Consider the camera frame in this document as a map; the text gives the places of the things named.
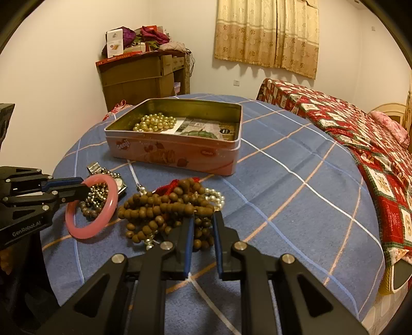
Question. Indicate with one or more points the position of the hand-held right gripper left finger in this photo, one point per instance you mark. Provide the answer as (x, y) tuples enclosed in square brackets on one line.
[(188, 244)]

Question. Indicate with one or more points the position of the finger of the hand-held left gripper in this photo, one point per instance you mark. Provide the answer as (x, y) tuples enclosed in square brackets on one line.
[(64, 183), (74, 193)]

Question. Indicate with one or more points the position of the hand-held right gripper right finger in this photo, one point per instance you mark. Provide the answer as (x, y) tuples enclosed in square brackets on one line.
[(219, 244)]

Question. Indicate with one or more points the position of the silver mesh band wristwatch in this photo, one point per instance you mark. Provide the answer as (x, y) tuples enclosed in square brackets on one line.
[(94, 168)]

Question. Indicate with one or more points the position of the pink bangle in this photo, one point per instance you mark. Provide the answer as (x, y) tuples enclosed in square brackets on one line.
[(84, 234)]

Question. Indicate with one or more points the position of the pink tin box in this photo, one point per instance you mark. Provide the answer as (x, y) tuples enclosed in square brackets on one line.
[(161, 154)]

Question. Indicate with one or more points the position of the blue plaid tablecloth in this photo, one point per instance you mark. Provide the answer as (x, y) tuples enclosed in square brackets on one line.
[(289, 209)]

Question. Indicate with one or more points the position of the pile of clothes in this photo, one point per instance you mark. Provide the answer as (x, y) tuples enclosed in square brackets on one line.
[(120, 106)]

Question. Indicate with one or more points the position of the brown wooden cabinet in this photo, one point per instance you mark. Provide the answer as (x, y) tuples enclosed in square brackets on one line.
[(128, 90)]

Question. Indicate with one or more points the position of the printed paper leaflet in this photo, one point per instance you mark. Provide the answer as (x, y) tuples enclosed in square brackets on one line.
[(199, 129)]

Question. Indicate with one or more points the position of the flat red box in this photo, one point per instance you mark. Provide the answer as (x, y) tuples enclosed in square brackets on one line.
[(109, 61)]

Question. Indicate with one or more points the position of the white upright carton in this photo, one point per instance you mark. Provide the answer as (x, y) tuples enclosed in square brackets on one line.
[(115, 43)]

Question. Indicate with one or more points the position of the white box red stripe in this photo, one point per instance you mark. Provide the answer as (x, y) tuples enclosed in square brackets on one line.
[(133, 49)]

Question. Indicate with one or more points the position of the purple clothes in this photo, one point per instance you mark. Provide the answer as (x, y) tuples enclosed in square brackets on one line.
[(128, 35)]

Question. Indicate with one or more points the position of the magenta cloth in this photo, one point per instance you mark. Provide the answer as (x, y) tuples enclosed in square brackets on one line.
[(154, 35)]

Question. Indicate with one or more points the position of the pale pink cloth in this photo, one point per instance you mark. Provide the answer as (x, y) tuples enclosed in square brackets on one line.
[(173, 46)]

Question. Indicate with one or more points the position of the bed with red patterned cover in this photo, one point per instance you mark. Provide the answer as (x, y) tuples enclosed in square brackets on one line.
[(370, 145)]

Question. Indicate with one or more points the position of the pink pillow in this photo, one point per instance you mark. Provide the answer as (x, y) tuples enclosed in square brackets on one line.
[(391, 127)]

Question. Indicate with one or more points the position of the beige patterned window curtain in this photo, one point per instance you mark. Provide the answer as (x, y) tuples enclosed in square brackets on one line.
[(264, 32)]

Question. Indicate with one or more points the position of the cream bed headboard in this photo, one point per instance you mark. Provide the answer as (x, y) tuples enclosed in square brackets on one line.
[(394, 108)]

